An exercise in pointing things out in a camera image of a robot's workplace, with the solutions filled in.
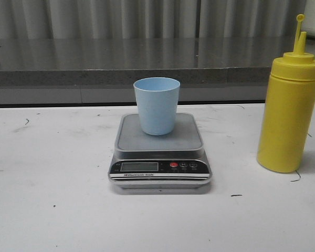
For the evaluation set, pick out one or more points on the yellow squeeze bottle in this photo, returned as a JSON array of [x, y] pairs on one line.
[[289, 106]]

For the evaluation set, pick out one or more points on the grey stone counter ledge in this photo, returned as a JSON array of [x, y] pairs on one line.
[[50, 72]]

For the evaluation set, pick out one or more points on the silver digital kitchen scale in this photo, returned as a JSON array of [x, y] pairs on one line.
[[175, 163]]

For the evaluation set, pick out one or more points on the light blue plastic cup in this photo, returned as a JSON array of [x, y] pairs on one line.
[[157, 99]]

